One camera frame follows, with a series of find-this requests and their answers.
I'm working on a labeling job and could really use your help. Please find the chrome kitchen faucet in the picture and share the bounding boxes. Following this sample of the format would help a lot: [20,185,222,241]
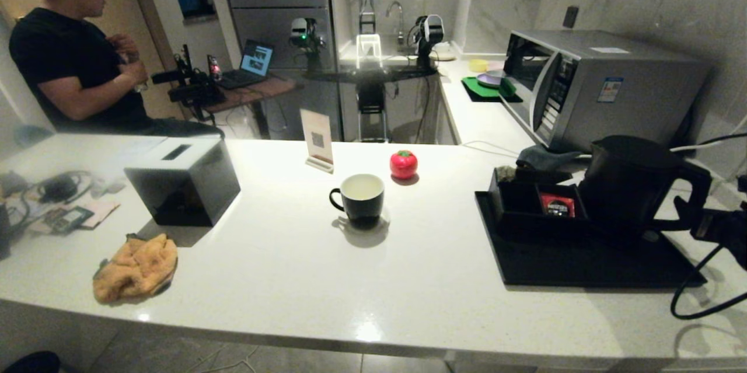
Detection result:
[385,2,406,46]

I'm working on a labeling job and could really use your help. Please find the red tomato-shaped timer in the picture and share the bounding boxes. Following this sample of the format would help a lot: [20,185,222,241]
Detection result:
[389,150,418,180]

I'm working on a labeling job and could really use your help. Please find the person in black shirt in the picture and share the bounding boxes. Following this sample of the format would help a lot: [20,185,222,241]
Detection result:
[8,0,225,139]

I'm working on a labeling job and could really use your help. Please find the black rectangular tray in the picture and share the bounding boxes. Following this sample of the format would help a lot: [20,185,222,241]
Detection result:
[474,191,707,288]

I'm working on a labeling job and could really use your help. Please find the pink paper card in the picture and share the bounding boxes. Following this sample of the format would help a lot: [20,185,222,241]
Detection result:
[82,201,121,228]

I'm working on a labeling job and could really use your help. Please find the green silicone mat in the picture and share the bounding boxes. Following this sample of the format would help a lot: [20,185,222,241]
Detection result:
[460,76,523,103]

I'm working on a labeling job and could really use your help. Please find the open black laptop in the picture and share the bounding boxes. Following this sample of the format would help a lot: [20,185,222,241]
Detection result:
[217,40,275,90]

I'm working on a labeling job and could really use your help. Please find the black tissue box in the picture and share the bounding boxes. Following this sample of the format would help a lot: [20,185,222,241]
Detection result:
[124,137,241,228]

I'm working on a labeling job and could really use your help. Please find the black electric kettle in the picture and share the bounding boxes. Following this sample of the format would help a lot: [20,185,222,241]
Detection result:
[577,135,713,239]

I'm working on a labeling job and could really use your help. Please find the brown wooden desk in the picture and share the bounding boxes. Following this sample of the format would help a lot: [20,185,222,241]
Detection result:
[201,75,298,140]

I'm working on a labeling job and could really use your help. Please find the black mug white inside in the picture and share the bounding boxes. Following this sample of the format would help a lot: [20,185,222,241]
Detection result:
[329,173,385,228]

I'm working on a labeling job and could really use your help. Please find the black compartment organizer box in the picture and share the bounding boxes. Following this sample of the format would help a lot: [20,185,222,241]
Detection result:
[488,166,588,233]

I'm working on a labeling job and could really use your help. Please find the red coffee sachet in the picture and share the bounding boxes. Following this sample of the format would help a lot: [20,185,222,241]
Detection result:
[538,193,576,218]

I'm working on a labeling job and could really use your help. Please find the thin white cable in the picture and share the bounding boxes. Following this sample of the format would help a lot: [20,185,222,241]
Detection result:
[460,141,520,158]

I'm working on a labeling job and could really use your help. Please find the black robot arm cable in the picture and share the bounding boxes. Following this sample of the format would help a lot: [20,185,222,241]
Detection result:
[671,243,747,320]

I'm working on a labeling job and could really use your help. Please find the silver microwave oven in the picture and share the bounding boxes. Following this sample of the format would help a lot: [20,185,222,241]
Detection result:
[502,30,710,154]

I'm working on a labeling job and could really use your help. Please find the orange crumpled cloth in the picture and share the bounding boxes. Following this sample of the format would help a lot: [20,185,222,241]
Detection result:
[93,233,179,304]

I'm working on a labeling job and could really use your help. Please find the robot torso column lit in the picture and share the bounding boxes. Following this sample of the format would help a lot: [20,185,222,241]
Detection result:
[355,0,390,144]

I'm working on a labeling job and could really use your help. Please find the QR code sign stand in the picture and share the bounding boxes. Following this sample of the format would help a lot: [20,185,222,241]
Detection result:
[300,109,335,175]

